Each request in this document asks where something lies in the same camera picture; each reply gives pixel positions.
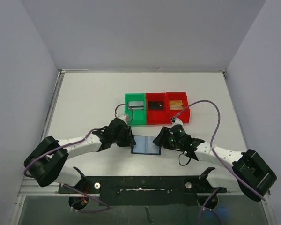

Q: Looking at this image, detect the blue leather card holder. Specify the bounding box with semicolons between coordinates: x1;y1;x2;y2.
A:
131;135;161;156

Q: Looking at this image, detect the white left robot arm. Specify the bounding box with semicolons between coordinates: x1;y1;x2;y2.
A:
24;114;136;193

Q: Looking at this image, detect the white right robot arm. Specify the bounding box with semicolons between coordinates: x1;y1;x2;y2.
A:
153;125;277;202

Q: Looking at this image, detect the black credit card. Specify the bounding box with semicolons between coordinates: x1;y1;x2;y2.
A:
148;101;164;110

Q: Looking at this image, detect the gold credit card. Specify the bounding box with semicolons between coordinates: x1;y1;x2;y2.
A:
169;100;184;110

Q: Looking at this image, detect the middle red plastic bin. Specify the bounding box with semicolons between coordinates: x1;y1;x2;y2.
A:
146;93;170;125

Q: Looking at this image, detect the red plastic bin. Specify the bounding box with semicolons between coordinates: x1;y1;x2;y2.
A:
166;92;191;123
146;93;170;125

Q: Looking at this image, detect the green plastic bin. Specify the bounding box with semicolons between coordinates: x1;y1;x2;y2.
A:
125;93;147;126

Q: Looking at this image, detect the right red plastic bin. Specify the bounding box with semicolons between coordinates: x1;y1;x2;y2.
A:
166;92;191;123

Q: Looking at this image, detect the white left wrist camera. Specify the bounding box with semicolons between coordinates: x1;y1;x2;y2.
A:
115;113;130;124

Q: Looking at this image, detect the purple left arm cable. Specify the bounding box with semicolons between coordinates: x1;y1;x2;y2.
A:
23;103;134;178

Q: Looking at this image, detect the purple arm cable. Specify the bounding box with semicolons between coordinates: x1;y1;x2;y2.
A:
23;103;134;178
170;100;266;225

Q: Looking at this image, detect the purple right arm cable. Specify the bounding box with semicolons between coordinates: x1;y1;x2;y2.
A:
170;100;266;225

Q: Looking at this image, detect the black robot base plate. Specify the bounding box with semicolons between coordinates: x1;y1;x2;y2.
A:
58;166;228;207

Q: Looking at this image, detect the aluminium table edge rail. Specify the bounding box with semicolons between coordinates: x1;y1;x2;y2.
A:
8;69;88;225

